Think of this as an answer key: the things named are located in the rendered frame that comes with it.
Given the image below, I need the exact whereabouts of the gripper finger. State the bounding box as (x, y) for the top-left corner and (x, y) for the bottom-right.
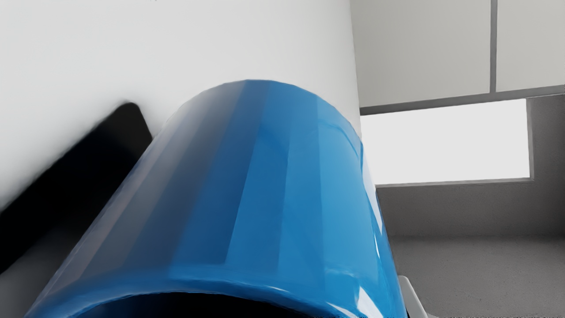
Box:
(398, 275), (429, 318)

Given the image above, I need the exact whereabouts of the blue faceted mug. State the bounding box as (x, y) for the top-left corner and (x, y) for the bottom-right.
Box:
(24, 79), (409, 318)

